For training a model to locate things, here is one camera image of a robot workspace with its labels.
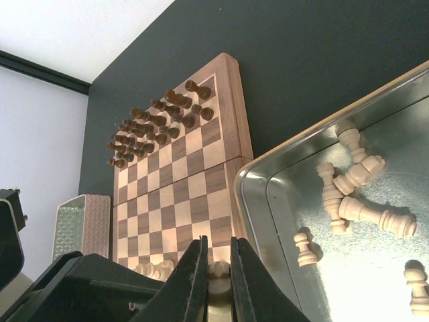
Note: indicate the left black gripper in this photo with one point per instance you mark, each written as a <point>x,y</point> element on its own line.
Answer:
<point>74,287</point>

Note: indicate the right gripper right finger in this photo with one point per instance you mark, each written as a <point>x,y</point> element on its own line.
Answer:
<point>256,296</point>

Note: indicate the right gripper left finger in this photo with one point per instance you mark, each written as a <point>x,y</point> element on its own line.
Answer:
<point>184,296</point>

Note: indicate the light bishop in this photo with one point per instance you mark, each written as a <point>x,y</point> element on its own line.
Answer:
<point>160,271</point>

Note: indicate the light chess piece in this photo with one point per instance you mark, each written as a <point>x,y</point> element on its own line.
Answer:
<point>219,282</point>

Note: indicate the wooden chess board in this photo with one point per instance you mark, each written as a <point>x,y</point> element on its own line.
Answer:
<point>185,189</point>

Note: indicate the dark chess pieces group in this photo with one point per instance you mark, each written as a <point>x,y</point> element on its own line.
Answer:
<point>138,135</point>

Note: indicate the light pawn standing in tin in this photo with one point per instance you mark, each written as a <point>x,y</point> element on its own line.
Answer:
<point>305,256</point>

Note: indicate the gold metal tin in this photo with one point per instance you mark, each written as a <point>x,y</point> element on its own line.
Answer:
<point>359,275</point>

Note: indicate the light queen lying in tin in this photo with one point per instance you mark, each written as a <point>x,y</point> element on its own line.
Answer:
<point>354,210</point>

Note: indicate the light pawn in tin corner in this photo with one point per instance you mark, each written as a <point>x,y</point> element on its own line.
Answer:
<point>416,279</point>

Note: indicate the black frame post left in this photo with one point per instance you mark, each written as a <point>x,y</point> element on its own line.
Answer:
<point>43,73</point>

